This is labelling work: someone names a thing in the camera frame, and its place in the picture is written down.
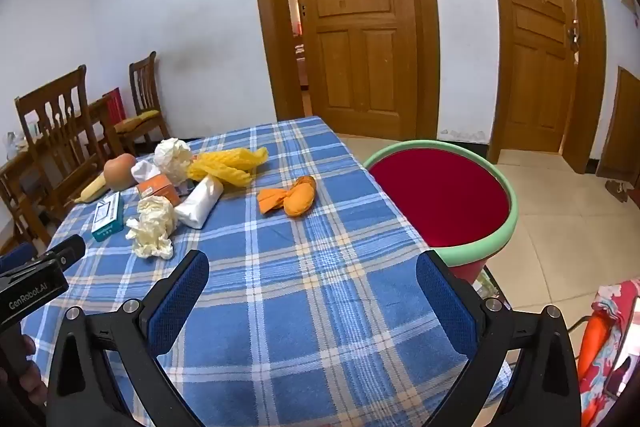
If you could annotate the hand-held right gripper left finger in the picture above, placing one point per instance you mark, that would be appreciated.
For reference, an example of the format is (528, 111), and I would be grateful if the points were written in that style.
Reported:
(180, 297)

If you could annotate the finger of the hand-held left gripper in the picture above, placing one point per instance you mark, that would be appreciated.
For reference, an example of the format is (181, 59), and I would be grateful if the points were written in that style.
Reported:
(70, 248)
(15, 259)

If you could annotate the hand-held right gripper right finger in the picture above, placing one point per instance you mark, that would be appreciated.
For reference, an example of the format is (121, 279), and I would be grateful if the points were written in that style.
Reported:
(445, 302)

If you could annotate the teal and white box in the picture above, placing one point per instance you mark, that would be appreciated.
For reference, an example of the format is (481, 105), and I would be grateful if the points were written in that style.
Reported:
(107, 219)

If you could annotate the cream tissue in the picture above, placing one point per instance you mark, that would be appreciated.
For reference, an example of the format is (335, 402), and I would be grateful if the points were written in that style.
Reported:
(152, 227)

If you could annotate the white tissue pack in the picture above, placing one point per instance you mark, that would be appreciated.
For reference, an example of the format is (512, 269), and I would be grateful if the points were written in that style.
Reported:
(197, 207)

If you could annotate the red bin with green rim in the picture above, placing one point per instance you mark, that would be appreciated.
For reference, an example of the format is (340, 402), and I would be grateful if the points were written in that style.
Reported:
(440, 197)

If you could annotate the orange cardboard box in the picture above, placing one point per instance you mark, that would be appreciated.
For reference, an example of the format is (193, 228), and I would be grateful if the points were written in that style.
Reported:
(161, 192)

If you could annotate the white tissue sheet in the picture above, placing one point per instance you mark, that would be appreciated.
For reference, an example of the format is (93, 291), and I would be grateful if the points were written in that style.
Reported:
(144, 171)

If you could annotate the yellow foam fruit net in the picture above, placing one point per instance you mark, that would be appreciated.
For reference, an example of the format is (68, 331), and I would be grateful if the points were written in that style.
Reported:
(230, 178)
(235, 157)

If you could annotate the white tissue ball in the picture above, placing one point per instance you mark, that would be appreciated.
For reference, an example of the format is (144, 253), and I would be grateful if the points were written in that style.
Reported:
(172, 157)

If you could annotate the person's left hand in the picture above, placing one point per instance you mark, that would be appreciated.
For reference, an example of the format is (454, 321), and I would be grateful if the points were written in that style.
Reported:
(27, 382)

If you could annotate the banana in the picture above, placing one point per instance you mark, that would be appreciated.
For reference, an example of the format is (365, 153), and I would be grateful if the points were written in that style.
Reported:
(94, 192)

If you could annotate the wooden dining chair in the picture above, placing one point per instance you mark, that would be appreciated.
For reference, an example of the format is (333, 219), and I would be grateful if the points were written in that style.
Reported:
(145, 82)
(55, 107)
(15, 187)

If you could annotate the apple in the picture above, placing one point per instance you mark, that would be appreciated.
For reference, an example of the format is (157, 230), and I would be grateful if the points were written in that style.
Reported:
(119, 172)

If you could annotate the blue plaid tablecloth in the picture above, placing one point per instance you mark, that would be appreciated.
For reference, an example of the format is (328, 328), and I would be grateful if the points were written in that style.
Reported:
(300, 307)

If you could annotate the yellow seat cushion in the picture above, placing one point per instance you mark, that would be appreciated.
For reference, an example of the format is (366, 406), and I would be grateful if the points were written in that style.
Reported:
(137, 119)

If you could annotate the red bag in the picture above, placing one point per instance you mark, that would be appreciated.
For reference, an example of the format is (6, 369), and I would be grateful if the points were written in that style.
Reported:
(116, 104)

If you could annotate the small wooden cabinet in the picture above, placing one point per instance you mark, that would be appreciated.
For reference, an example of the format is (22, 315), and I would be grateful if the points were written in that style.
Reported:
(622, 122)

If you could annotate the wooden panel door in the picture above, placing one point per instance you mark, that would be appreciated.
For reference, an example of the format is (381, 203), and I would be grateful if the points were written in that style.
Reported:
(535, 57)
(350, 32)

